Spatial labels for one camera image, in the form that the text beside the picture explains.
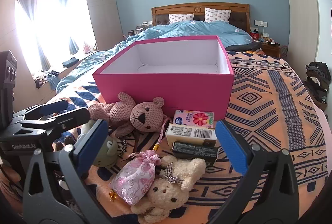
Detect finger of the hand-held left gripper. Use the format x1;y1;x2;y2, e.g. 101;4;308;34
13;100;69;121
19;107;91;136

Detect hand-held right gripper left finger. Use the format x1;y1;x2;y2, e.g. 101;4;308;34
22;119;112;224

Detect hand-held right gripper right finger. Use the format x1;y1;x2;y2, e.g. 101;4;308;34
215;119;304;224

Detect green frog plush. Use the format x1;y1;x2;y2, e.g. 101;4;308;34
77;120;120;169

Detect black tissue packet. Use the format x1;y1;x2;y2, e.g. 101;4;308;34
172;141;220;166

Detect flower print tissue packet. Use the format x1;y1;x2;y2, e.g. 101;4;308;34
172;110;215;128

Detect cream barcode packet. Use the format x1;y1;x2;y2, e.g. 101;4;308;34
165;123;217;148

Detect pink satin sachet pouch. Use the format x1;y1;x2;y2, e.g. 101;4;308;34
109;117;169;206

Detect pink knitted teddy bear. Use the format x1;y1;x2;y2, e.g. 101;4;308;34
88;92;166;137

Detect cream plush rabbit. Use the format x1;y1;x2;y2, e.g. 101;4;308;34
130;155;207;224

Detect pink cardboard box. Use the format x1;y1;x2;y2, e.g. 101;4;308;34
93;35;234;121

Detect blue crumpled clothes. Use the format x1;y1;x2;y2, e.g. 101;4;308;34
46;71;61;89

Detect dark folded cloth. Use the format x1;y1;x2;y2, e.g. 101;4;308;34
62;57;79;68

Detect orange patterned blanket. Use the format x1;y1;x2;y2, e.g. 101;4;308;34
0;50;328;224

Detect blue grey curtain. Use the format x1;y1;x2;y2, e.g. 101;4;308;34
49;0;79;55
16;0;51;71

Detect dark grey folded clothes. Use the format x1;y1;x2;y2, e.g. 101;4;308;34
225;42;262;52

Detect wooden nightstand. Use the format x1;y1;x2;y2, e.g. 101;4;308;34
261;42;282;58

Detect pile of dark clothes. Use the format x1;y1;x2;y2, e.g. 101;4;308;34
305;61;331;110

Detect blue floral duvet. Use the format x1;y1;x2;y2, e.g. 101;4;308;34
56;20;253;93

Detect heart print pillow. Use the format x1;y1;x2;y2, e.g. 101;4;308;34
168;14;195;24
204;7;232;23

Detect wooden bed headboard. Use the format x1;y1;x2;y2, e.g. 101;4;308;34
152;3;250;32

